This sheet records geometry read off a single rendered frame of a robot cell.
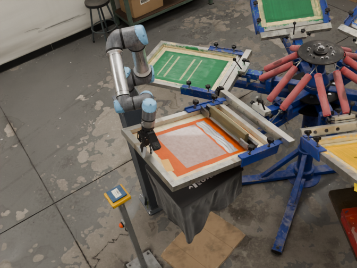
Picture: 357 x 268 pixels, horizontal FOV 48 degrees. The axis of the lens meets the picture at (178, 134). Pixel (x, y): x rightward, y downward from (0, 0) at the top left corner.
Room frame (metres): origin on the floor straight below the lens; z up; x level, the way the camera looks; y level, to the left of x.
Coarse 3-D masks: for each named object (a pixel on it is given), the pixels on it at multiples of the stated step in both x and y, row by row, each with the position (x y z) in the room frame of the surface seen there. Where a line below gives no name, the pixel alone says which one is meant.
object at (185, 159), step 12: (192, 144) 1.74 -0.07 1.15; (204, 144) 1.74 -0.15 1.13; (216, 144) 1.74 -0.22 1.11; (168, 156) 1.62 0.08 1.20; (180, 156) 1.62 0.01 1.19; (192, 156) 1.62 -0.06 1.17; (204, 156) 1.62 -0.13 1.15; (216, 156) 1.62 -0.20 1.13; (228, 156) 1.62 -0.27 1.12; (180, 168) 1.52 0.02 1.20; (192, 168) 1.52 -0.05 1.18
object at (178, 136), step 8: (200, 120) 2.00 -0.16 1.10; (208, 120) 2.00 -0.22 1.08; (176, 128) 1.91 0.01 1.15; (184, 128) 1.91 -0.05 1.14; (192, 128) 1.91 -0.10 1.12; (200, 128) 1.91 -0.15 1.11; (216, 128) 1.91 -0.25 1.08; (160, 136) 1.82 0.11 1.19; (168, 136) 1.82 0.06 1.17; (176, 136) 1.82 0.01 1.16; (184, 136) 1.82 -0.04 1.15; (192, 136) 1.82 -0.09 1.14; (200, 136) 1.82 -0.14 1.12; (208, 136) 1.82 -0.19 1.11; (160, 144) 1.74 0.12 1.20; (168, 144) 1.74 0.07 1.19; (176, 144) 1.74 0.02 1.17; (184, 144) 1.74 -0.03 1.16; (160, 152) 1.66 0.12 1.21
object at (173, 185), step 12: (228, 108) 2.10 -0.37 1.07; (156, 120) 1.95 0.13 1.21; (168, 120) 1.96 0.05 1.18; (240, 120) 1.96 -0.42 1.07; (132, 132) 1.84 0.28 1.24; (252, 132) 1.83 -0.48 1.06; (132, 144) 1.72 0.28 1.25; (264, 144) 1.73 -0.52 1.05; (156, 168) 1.48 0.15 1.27; (216, 168) 1.48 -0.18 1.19; (228, 168) 1.50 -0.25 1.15; (168, 180) 1.38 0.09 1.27; (180, 180) 1.38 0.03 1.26; (192, 180) 1.39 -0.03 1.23
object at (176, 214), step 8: (152, 176) 1.72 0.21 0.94; (152, 184) 1.77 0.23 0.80; (160, 184) 1.63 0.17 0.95; (160, 192) 1.67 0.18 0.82; (168, 192) 1.56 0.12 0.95; (160, 200) 1.75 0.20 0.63; (168, 200) 1.60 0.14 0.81; (168, 208) 1.63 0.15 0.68; (176, 208) 1.53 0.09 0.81; (184, 208) 1.43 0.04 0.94; (168, 216) 1.64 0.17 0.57; (176, 216) 1.56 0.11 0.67; (184, 216) 1.43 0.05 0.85; (176, 224) 1.59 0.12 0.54; (184, 224) 1.44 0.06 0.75; (184, 232) 1.50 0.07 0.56
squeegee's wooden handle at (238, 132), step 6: (210, 108) 2.01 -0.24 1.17; (216, 108) 2.00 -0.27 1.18; (210, 114) 2.00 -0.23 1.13; (216, 114) 1.96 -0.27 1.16; (222, 114) 1.93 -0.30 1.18; (216, 120) 1.94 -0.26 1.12; (222, 120) 1.90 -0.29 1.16; (228, 120) 1.86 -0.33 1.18; (228, 126) 1.84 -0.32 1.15; (234, 126) 1.80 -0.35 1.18; (234, 132) 1.78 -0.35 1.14; (240, 132) 1.75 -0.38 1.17; (246, 132) 1.73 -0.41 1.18; (246, 138) 1.71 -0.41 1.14
